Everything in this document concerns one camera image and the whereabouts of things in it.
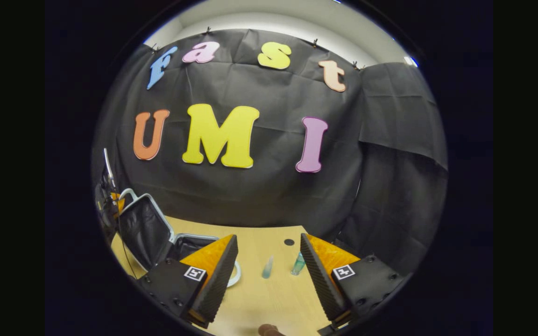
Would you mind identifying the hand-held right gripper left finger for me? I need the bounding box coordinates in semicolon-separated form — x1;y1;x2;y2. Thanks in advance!
136;234;239;329

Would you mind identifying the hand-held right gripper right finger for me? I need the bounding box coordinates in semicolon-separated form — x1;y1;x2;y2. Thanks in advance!
300;232;412;327

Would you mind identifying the black backdrop cloth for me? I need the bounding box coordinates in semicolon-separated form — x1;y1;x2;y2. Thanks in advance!
92;28;449;280

